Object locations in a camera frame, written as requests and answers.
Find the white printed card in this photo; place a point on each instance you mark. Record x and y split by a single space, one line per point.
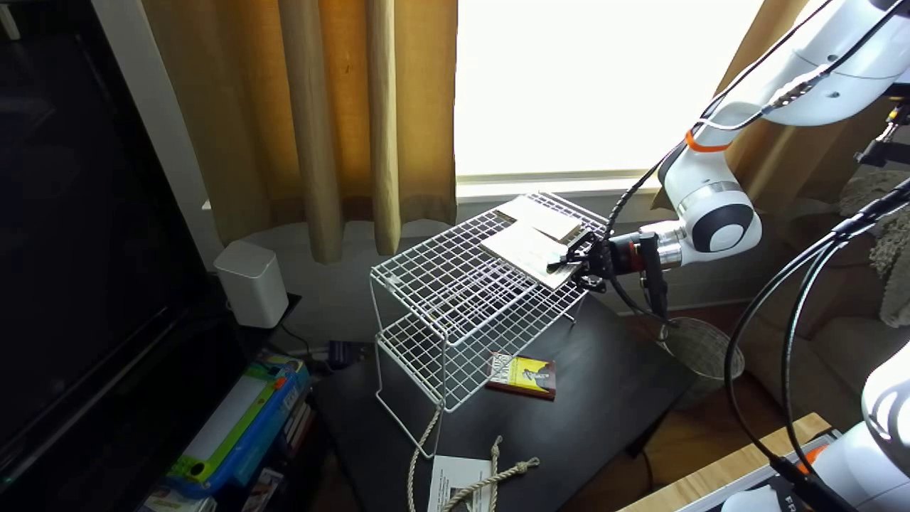
459 478

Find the grey knitted blanket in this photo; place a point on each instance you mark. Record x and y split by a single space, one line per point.
885 250

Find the black low table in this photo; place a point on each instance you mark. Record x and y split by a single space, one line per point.
585 407

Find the small black adapter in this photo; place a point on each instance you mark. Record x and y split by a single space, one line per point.
345 357

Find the beige sofa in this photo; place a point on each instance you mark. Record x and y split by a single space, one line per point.
853 314

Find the light wooden table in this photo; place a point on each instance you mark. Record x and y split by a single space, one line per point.
699 478

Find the thin white red picture book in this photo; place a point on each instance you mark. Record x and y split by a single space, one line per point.
544 215

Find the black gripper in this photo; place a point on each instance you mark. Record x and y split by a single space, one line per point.
627 257

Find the white orange robot arm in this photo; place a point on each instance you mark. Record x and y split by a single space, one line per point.
883 465

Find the black television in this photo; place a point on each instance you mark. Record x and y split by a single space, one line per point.
86 237

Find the bright window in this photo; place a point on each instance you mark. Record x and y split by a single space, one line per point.
568 87

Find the green white game box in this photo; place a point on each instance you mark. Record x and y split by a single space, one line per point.
221 426

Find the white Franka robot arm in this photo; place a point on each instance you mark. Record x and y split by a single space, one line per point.
710 203

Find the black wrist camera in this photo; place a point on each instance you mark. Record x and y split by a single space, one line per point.
654 279

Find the white speaker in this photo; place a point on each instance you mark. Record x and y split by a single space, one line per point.
251 281

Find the golden curtain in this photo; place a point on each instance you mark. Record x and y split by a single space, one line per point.
796 159
312 114

